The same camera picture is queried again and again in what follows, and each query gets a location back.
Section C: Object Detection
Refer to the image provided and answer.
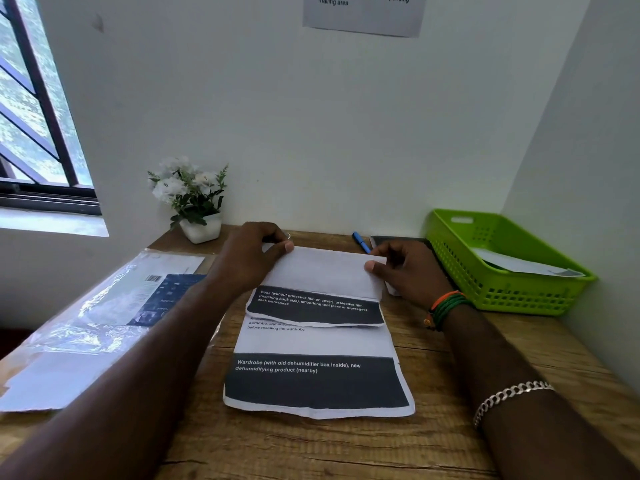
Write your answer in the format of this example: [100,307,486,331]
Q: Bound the person's left hand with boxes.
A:
[207,222,295,295]

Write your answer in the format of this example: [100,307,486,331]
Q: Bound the person's right hand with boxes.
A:
[363,239,455,311]

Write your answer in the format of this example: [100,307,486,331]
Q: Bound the printed sheet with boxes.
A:
[245,243,387,328]

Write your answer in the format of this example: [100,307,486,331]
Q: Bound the green plastic basket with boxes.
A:
[425,208,599,317]

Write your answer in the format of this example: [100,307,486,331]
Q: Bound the single white envelope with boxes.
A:
[471,247,586,279]

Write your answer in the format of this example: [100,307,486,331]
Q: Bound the stack of printed papers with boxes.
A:
[223,314,416,421]

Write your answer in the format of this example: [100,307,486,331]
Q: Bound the clear plastic envelope wrapper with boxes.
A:
[0,248,226,365]

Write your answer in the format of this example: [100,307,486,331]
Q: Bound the person's right forearm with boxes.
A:
[442,304,640,480]

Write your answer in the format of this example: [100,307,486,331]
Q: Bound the person's left forearm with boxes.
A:
[0,277,236,480]

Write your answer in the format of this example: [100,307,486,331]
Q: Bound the black notebook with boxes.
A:
[369,235,436,297]

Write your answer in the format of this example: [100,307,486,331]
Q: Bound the orange and green thread wristbands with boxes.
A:
[423,290,475,331]

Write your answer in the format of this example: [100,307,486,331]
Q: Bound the white flower plant in pot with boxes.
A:
[147,154,229,245]

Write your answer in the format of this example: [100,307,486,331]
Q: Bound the window with metal bars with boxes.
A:
[0,0,103,215]

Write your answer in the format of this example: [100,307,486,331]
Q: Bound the silver chain bracelet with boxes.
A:
[472,380,556,428]

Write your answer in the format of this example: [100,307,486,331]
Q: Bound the paper notice on wall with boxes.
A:
[303,0,429,38]

